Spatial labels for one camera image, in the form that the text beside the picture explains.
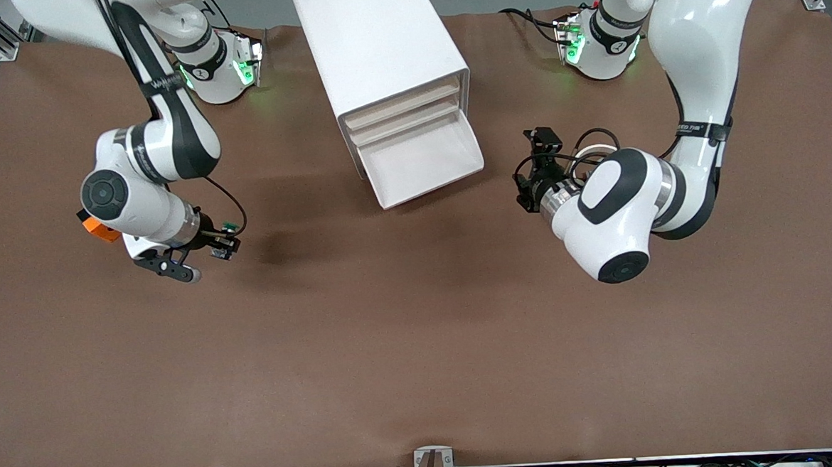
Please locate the green push button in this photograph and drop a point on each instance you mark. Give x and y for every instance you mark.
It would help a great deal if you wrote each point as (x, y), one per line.
(229, 227)

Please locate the orange and black block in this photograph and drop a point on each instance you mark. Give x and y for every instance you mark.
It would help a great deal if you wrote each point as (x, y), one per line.
(99, 231)

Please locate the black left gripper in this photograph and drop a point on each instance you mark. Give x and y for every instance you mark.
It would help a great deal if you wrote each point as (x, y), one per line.
(543, 177)

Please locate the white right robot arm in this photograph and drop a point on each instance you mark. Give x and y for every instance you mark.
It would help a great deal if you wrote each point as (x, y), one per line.
(140, 205)

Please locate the brown table cover mat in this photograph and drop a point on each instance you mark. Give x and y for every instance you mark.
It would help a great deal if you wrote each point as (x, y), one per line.
(421, 333)

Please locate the grey metal bracket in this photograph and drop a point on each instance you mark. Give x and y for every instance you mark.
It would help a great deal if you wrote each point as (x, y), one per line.
(418, 455)

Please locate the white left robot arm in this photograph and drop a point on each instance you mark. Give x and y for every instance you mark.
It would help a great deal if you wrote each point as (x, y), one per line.
(697, 34)

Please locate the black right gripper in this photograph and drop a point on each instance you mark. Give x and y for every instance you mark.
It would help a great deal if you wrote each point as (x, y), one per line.
(208, 234)

